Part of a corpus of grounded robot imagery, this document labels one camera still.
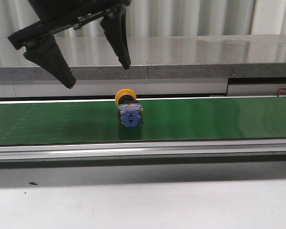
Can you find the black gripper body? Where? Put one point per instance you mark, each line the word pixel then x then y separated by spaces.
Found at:
pixel 58 15

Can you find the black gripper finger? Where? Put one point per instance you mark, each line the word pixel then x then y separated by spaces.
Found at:
pixel 46 54
pixel 114 26

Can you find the yellow push button switch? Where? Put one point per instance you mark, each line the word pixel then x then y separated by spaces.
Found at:
pixel 129 108

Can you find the grey stone counter slab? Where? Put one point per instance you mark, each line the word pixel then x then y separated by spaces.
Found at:
pixel 229 56

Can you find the green conveyor belt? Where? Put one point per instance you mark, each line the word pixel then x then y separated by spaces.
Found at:
pixel 87 121

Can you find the aluminium conveyor front rail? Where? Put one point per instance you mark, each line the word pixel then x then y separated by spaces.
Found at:
pixel 248 147

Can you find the white conveyor back rail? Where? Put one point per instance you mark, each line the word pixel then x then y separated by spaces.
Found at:
pixel 140 99

